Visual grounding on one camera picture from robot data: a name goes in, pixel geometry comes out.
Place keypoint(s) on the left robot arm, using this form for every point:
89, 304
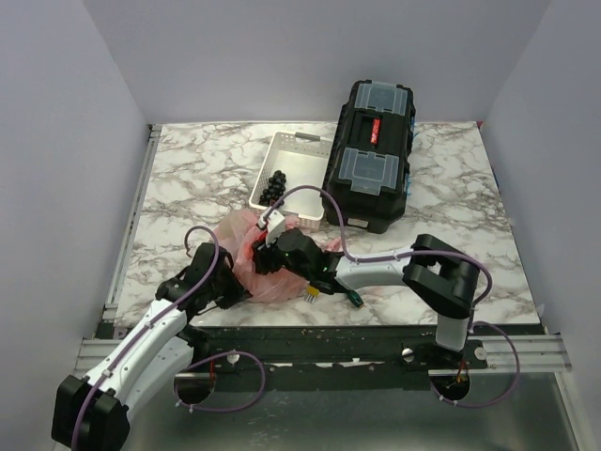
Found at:
95, 412

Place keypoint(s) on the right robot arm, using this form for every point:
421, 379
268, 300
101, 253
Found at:
444, 278

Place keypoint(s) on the aluminium frame rail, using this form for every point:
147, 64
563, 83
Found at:
202, 172

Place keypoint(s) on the pink plastic bag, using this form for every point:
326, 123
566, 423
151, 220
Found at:
236, 233

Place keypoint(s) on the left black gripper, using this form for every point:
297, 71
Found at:
238, 291

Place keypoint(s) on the black front rail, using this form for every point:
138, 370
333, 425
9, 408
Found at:
327, 358

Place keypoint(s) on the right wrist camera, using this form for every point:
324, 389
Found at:
272, 225

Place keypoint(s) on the white plastic basket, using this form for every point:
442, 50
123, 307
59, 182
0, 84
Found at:
303, 158

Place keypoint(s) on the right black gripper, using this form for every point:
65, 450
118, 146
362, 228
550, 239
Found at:
263, 257

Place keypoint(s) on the green handled screwdriver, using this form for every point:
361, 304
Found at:
355, 298

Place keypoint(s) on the black fake grape bunch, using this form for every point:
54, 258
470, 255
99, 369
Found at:
275, 189

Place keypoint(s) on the black plastic toolbox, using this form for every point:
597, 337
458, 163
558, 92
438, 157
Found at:
368, 169

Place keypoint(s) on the yellow hex key set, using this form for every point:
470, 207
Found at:
311, 294

